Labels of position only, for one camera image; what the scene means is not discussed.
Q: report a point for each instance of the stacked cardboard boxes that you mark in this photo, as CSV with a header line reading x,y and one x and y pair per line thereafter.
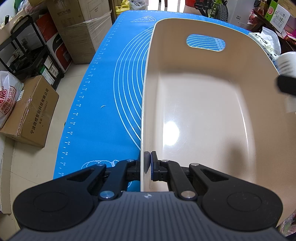
x,y
82,26

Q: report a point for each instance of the white red plastic bag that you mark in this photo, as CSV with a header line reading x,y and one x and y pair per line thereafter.
x,y
10,91

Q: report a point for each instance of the black metal shelf rack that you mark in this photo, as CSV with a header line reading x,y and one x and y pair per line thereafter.
x,y
25,54

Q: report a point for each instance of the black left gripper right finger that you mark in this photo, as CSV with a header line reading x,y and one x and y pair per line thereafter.
x,y
228,201

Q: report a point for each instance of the beige plastic storage bin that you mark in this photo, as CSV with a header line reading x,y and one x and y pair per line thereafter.
x,y
210,97

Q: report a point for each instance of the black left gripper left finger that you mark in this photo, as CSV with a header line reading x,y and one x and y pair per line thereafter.
x,y
92,199

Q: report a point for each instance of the tissue pack with white tissue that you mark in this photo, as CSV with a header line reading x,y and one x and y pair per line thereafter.
x,y
269,41

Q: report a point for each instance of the white bottle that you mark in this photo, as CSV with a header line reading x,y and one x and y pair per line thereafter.
x,y
286,79

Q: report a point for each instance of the cardboard box on floor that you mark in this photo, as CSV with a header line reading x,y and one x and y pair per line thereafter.
x,y
31,116

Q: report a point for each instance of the yellow jugs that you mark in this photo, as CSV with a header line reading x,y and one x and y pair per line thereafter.
x,y
124,6

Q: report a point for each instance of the green black bicycle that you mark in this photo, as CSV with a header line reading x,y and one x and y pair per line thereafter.
x,y
216,9

